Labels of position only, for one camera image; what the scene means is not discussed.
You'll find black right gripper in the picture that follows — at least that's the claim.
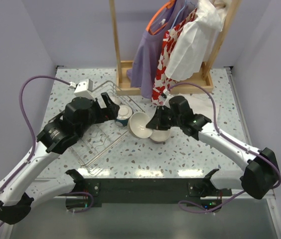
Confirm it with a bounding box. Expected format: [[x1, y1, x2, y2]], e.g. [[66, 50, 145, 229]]
[[146, 106, 183, 130]]

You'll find red bowl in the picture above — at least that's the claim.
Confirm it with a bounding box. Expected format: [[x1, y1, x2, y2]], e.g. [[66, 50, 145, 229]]
[[149, 130, 170, 143]]

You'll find beige bowl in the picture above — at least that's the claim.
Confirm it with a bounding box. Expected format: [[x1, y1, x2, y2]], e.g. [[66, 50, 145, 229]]
[[128, 112, 153, 139]]

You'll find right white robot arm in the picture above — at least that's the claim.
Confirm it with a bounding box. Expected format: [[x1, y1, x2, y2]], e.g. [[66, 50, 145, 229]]
[[146, 96, 281, 200]]

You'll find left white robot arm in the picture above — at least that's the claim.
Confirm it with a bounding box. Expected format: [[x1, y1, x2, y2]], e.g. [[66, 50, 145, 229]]
[[0, 93, 120, 225]]

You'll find wooden clothes rack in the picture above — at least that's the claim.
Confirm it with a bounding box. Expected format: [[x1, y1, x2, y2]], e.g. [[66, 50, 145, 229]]
[[109, 0, 243, 97]]

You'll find teal and white bowl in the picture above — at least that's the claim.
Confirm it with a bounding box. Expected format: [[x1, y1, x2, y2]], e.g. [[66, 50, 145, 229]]
[[115, 105, 133, 126]]

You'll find red white floral garment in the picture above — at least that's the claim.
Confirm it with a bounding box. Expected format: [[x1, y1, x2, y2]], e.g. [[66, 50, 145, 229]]
[[151, 8, 197, 106]]

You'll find folded white cloth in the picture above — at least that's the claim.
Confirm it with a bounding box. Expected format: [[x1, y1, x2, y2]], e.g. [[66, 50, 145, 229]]
[[185, 95, 214, 121]]

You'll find purple shirt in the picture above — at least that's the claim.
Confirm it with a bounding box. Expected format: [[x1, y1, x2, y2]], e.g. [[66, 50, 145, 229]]
[[127, 0, 193, 99]]

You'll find white hanging garment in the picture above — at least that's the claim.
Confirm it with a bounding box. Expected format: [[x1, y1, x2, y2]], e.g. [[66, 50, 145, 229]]
[[165, 0, 232, 81]]

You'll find orange hanger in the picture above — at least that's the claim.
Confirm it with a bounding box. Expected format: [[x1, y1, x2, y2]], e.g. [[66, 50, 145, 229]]
[[146, 0, 176, 35]]

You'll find blue hanger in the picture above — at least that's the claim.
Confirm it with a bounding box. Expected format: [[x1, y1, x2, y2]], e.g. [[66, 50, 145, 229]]
[[171, 0, 197, 28]]

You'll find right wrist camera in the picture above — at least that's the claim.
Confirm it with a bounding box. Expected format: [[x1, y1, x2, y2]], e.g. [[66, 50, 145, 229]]
[[161, 89, 170, 102]]

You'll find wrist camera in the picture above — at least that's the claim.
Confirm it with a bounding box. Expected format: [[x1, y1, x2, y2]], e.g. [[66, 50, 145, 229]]
[[161, 89, 170, 102], [68, 79, 95, 101]]

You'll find wire dish rack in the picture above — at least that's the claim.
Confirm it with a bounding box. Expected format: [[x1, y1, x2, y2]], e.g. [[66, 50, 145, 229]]
[[47, 80, 146, 174]]

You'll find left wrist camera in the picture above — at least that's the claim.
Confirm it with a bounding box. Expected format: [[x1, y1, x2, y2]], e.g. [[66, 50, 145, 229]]
[[68, 79, 95, 101]]

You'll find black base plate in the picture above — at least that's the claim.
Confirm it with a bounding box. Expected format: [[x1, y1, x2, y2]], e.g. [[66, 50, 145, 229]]
[[72, 178, 232, 208]]

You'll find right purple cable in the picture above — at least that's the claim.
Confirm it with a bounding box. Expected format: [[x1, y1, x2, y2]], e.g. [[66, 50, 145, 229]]
[[166, 83, 281, 215]]

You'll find purple cable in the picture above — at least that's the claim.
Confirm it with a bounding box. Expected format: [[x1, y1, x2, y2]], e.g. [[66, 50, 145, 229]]
[[0, 75, 75, 239], [166, 83, 281, 215]]

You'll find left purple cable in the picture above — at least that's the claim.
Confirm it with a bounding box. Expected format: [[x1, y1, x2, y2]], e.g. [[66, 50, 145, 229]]
[[0, 75, 75, 239]]

